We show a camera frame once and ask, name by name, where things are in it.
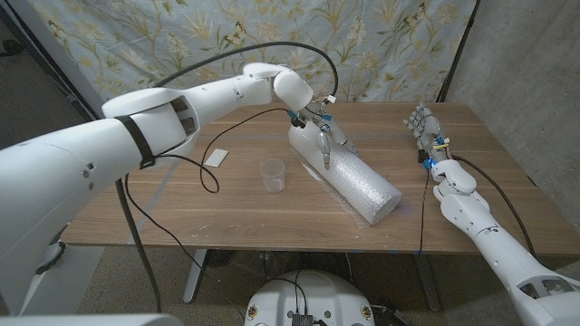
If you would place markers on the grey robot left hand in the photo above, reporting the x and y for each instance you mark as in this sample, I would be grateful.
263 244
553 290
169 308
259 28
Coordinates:
328 133

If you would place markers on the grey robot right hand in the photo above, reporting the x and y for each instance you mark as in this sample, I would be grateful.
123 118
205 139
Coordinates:
428 133

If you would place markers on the bubble wrap roll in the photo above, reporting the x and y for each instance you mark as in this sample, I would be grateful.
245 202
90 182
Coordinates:
362 185

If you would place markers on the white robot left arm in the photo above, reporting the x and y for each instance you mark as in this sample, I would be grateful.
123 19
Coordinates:
68 172

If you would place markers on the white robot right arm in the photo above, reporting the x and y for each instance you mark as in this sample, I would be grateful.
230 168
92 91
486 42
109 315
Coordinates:
498 244

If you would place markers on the clear plastic cup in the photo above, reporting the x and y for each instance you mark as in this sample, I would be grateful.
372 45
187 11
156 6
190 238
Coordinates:
273 176

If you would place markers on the grey table leg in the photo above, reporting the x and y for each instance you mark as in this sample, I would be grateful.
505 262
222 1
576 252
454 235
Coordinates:
428 285

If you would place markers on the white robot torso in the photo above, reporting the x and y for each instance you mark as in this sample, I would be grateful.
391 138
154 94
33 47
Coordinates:
317 294

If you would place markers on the black torso connector box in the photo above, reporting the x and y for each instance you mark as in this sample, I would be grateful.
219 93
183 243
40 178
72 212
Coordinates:
302 319

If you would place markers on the grey tape strip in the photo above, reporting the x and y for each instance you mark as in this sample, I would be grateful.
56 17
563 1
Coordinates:
151 208

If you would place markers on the white table leg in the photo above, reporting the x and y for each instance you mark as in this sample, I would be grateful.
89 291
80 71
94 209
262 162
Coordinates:
195 276

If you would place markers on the floral backdrop cloth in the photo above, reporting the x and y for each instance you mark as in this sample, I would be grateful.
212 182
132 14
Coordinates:
136 36

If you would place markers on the black backdrop frame pole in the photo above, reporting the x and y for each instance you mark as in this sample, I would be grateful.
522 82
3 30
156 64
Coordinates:
458 50

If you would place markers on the grey backdrop frame pole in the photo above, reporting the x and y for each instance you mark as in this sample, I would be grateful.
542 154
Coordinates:
55 54

